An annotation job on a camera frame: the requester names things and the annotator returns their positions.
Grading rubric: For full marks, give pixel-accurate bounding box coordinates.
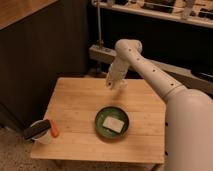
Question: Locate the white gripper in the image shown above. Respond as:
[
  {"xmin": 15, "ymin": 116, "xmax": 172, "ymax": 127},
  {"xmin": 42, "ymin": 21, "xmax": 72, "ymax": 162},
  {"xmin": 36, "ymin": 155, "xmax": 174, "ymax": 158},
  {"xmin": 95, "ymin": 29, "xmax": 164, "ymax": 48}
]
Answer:
[{"xmin": 106, "ymin": 59, "xmax": 128, "ymax": 90}]

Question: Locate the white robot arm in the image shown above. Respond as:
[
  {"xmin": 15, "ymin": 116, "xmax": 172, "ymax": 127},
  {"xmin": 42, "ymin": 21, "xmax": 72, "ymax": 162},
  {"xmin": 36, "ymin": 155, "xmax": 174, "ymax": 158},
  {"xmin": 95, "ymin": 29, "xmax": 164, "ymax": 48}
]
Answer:
[{"xmin": 106, "ymin": 39, "xmax": 213, "ymax": 171}]

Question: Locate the green round plate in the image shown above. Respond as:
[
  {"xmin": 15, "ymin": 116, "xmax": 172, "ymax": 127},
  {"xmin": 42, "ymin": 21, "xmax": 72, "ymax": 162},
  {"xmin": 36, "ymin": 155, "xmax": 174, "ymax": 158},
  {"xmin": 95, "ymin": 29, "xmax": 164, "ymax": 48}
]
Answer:
[{"xmin": 94, "ymin": 106, "xmax": 129, "ymax": 139}]

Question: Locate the white sponge block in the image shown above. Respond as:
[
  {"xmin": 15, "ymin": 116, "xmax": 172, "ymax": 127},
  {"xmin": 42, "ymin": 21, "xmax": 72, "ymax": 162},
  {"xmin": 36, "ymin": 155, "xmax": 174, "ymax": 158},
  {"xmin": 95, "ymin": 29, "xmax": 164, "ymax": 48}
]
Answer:
[{"xmin": 103, "ymin": 116, "xmax": 124, "ymax": 132}]

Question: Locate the wooden table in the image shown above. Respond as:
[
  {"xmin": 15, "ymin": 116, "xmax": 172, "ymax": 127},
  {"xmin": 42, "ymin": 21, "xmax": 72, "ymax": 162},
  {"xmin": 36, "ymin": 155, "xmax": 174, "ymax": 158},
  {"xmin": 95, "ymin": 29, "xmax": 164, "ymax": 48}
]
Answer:
[{"xmin": 31, "ymin": 78, "xmax": 165, "ymax": 163}]

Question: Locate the metal shelf rack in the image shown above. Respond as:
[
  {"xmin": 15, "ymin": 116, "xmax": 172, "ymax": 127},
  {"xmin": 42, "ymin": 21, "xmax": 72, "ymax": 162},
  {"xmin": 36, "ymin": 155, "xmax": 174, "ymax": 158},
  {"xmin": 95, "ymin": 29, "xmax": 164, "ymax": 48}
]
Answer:
[{"xmin": 88, "ymin": 0, "xmax": 213, "ymax": 116}]

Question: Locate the orange carrot toy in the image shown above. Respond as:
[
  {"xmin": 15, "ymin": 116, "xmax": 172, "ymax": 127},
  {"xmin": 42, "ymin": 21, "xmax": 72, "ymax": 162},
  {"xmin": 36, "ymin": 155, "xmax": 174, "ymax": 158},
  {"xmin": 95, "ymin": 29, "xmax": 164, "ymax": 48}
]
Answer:
[{"xmin": 50, "ymin": 120, "xmax": 59, "ymax": 138}]

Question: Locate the dark wooden cabinet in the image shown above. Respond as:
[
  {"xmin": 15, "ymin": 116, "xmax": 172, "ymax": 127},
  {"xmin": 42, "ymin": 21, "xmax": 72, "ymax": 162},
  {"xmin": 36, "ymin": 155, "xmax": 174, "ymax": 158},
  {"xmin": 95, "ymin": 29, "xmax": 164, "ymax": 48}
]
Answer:
[{"xmin": 0, "ymin": 0, "xmax": 88, "ymax": 132}]

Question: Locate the white cup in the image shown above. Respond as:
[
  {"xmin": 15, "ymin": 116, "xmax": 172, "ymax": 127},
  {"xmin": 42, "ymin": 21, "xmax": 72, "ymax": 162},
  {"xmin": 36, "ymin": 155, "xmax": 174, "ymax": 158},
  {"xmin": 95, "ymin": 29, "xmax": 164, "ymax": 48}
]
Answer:
[{"xmin": 28, "ymin": 119, "xmax": 53, "ymax": 146}]

